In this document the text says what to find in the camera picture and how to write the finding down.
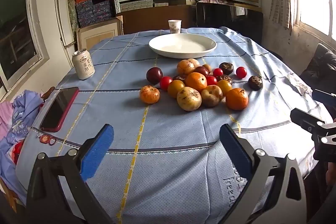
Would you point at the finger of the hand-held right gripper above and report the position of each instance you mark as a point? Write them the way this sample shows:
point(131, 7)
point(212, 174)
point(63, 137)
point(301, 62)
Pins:
point(304, 117)
point(324, 98)

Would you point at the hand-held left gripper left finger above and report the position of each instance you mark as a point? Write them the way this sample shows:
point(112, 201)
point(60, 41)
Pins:
point(97, 153)

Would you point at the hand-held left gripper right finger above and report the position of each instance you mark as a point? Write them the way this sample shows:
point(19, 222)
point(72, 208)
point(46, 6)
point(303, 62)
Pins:
point(235, 146)

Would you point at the brownish pale fruit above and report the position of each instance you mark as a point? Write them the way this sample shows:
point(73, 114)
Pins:
point(211, 95)

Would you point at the yellow tomato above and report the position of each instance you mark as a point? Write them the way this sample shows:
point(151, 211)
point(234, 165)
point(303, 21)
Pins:
point(224, 87)
point(175, 88)

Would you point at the dark mangosteen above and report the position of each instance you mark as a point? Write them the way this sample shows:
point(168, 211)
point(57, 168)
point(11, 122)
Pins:
point(255, 82)
point(226, 78)
point(226, 68)

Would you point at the large pale yellow fruit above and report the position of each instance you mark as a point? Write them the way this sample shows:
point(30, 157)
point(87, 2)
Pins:
point(189, 99)

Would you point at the red cherry tomato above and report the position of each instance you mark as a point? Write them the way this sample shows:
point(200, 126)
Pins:
point(211, 80)
point(241, 72)
point(218, 72)
point(166, 83)

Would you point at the mottled orange tangerine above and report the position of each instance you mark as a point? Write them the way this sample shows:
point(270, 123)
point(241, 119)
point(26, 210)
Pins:
point(149, 94)

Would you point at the small brown fruit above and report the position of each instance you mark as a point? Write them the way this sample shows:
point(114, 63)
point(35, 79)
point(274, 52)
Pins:
point(207, 67)

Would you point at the brownish yellow fruit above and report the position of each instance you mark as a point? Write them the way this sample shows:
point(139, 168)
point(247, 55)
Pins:
point(195, 62)

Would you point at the yellow mottled passion fruit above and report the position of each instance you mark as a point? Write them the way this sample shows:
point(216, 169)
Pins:
point(185, 67)

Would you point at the white oval plate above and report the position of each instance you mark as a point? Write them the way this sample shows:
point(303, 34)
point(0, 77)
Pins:
point(183, 45)

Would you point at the white tissue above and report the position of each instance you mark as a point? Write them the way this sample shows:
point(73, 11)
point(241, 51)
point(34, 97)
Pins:
point(299, 83)

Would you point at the black jacket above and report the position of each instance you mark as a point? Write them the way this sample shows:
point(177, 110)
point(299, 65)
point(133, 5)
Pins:
point(323, 66)

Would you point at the red key charm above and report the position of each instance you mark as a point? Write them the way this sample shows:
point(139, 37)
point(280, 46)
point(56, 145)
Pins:
point(47, 139)

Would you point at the red-cased smartphone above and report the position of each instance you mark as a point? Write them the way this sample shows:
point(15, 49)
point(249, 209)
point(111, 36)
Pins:
point(59, 108)

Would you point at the blue checked tablecloth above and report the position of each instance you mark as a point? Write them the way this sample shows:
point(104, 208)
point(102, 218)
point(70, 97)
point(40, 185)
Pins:
point(168, 134)

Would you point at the white drink can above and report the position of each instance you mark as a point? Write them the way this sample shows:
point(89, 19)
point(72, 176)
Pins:
point(84, 66)

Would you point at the floral printed cloth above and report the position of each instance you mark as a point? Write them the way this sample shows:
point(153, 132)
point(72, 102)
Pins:
point(15, 119)

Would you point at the wooden framed panel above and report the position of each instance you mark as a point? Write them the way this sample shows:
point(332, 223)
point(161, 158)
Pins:
point(97, 33)

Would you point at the black panel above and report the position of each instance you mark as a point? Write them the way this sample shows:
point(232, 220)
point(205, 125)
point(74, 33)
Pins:
point(225, 16)

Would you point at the white paper cup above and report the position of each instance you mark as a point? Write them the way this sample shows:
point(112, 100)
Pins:
point(174, 27)

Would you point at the brown wooden board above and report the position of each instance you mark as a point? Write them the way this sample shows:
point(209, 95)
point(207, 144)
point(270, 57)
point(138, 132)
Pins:
point(147, 22)

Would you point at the stack of blue patterned boxes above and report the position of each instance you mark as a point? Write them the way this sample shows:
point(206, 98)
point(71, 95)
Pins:
point(92, 10)

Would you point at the marbled panel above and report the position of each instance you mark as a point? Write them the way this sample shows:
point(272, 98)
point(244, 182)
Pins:
point(71, 11)

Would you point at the white framed window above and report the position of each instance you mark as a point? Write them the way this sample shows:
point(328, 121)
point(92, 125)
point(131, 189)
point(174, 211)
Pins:
point(15, 29)

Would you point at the white strip leaning on wall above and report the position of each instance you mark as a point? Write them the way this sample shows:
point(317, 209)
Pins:
point(59, 16)

